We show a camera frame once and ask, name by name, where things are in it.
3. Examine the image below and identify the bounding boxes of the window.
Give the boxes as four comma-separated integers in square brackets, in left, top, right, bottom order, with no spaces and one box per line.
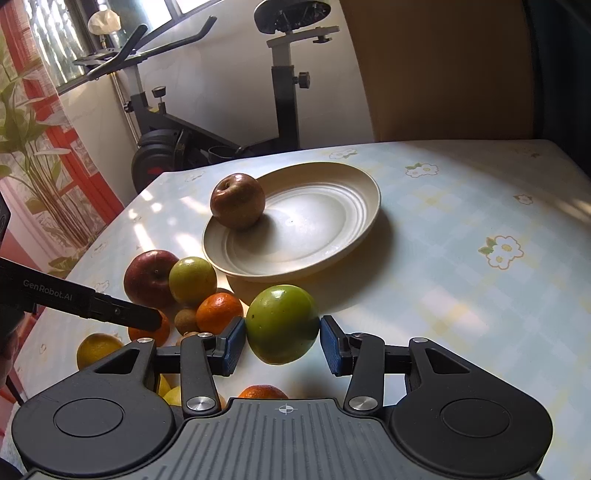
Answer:
[28,0,185,93]

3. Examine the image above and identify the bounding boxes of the yellow-green orange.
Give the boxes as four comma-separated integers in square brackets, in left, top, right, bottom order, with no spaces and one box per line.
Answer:
[168,257,218,306]

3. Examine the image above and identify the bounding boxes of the black exercise bike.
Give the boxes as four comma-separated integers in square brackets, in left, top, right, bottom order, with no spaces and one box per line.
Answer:
[71,0,340,195]

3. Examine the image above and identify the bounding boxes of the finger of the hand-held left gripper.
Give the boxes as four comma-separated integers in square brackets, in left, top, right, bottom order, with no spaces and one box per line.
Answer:
[90,291,163,332]

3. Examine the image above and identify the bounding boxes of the cream round plate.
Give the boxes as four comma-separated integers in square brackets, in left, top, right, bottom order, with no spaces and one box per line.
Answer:
[202,161,382,281]

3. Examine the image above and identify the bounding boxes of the brown kiwi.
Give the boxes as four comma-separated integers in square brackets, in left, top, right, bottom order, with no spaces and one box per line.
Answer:
[174,308,201,336]

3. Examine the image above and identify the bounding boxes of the wooden chair back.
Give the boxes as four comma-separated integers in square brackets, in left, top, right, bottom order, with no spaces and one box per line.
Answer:
[339,0,543,141]

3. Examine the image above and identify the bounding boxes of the orange mandarin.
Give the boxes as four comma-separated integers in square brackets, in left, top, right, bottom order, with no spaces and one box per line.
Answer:
[238,384,290,400]
[196,292,245,335]
[128,310,171,347]

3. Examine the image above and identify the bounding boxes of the dark red apple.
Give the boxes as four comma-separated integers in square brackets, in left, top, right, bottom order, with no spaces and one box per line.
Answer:
[123,250,181,311]

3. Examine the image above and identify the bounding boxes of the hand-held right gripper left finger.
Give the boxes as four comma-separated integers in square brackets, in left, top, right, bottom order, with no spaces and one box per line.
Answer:
[93,318,247,416]

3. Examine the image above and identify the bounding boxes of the brownish red apple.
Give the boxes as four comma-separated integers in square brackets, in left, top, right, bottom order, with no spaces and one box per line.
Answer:
[210,173,266,230]

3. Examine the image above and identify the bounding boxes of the yellow citrus fruit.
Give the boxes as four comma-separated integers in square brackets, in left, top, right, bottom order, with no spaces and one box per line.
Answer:
[76,333,124,371]
[157,374,185,407]

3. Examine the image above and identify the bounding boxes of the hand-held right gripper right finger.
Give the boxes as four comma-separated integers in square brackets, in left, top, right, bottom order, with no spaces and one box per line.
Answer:
[320,315,472,411]

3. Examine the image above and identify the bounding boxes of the white object on windowsill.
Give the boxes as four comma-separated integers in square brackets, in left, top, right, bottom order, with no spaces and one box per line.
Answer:
[88,10,122,35]

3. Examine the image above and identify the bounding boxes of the green orange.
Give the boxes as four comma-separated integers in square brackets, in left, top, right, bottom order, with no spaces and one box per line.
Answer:
[245,285,321,365]

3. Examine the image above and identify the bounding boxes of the dark furniture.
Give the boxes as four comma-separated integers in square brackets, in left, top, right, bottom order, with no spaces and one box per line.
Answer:
[531,0,591,178]

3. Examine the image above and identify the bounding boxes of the plant print curtain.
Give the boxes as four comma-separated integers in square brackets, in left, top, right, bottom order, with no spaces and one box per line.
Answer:
[0,0,125,278]

